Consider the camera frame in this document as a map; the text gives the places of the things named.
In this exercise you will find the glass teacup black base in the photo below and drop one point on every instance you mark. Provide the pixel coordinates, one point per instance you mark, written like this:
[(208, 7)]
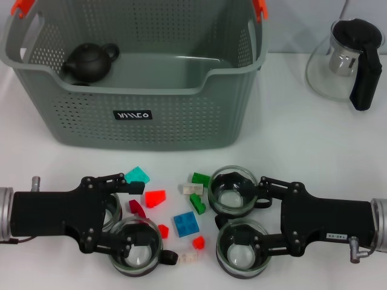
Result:
[(229, 199), (136, 256), (242, 256), (113, 211)]

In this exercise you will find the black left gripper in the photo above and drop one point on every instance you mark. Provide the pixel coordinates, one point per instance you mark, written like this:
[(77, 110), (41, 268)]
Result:
[(54, 211)]

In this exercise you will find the white building brick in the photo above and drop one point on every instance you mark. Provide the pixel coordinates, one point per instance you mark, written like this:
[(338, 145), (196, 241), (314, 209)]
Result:
[(187, 258), (193, 188)]

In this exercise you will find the grey perforated storage bin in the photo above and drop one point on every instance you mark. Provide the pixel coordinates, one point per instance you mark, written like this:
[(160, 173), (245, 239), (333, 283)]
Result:
[(181, 121)]

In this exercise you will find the dark red curved block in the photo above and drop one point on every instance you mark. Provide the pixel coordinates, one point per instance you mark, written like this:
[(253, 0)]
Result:
[(134, 207)]

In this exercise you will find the black clay teapot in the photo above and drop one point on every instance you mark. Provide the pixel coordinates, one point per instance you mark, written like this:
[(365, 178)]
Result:
[(90, 63)]

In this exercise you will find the teal flat building block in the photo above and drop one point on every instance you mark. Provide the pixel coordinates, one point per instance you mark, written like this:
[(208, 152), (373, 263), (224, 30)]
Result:
[(139, 174)]

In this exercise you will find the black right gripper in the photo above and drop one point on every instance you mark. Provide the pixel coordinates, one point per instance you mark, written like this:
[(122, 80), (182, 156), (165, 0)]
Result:
[(317, 217)]

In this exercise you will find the orange-red slope building block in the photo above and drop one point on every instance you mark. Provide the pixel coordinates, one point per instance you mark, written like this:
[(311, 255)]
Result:
[(154, 198)]

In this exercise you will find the silver left connector plug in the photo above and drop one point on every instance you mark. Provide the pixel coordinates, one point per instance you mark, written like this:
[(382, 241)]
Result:
[(36, 183)]

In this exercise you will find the green building brick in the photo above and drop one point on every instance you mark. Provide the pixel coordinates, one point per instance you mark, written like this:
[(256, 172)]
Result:
[(198, 205), (199, 178)]

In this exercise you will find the silver right elbow connector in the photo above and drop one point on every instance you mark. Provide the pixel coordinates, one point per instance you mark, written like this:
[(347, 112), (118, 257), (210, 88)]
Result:
[(353, 250)]

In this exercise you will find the small red building block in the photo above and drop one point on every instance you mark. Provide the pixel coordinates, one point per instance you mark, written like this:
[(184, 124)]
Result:
[(198, 243), (163, 232)]

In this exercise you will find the blue square building block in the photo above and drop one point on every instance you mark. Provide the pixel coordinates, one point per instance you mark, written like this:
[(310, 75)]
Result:
[(186, 225)]

